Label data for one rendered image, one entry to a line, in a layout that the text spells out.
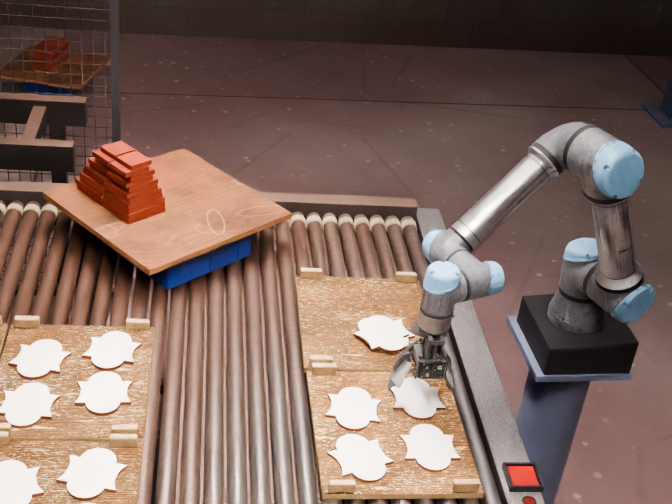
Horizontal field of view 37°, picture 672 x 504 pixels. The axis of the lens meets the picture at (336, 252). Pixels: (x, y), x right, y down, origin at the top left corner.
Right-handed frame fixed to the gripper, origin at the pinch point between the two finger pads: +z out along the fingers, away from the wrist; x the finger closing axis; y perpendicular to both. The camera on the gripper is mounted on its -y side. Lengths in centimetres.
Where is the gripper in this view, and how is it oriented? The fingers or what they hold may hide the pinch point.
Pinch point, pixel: (418, 388)
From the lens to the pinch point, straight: 241.6
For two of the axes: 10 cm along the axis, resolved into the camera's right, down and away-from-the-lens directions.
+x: 9.9, 0.3, 1.4
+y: 1.1, 5.4, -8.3
